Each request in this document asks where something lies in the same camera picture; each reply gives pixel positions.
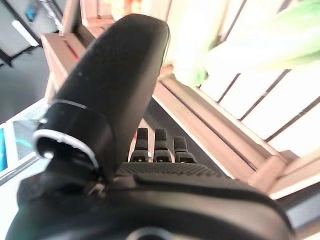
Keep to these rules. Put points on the pale green leafy vegetable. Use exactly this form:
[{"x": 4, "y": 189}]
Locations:
[{"x": 262, "y": 47}]

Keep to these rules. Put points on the black metal rack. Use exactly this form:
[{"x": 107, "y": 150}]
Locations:
[{"x": 22, "y": 27}]

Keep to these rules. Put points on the white box with blue print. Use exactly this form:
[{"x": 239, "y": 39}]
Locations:
[{"x": 15, "y": 140}]

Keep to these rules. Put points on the wooden slatted shelf frame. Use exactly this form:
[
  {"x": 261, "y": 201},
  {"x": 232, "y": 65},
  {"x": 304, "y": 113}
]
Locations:
[{"x": 205, "y": 117}]

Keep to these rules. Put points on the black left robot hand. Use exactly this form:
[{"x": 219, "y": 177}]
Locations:
[{"x": 110, "y": 100}]

